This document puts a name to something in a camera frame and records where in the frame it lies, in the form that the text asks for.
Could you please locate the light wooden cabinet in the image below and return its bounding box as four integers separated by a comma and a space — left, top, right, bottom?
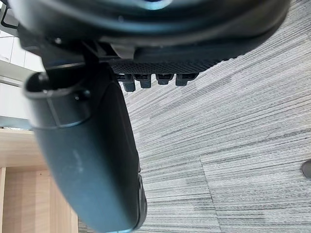
0, 128, 79, 233

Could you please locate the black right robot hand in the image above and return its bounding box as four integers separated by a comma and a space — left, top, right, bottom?
6, 0, 292, 233

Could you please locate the white cabinet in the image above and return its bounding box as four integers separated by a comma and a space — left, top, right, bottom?
0, 30, 45, 128

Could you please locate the dark robot foot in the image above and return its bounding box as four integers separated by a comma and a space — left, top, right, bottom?
301, 160, 311, 177

